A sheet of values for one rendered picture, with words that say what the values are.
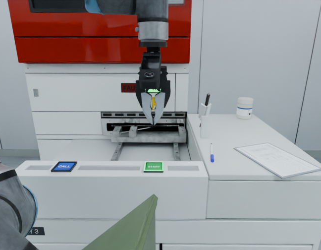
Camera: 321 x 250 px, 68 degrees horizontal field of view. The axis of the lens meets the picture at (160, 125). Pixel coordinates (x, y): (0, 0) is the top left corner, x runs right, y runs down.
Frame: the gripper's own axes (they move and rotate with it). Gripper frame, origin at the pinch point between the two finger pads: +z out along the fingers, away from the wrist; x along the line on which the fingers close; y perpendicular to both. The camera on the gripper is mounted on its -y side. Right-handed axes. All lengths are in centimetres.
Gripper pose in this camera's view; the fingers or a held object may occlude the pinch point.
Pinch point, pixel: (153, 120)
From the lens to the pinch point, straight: 63.5
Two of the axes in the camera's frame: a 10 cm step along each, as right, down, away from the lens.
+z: 0.0, 9.5, 3.1
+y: 0.1, -3.1, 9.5
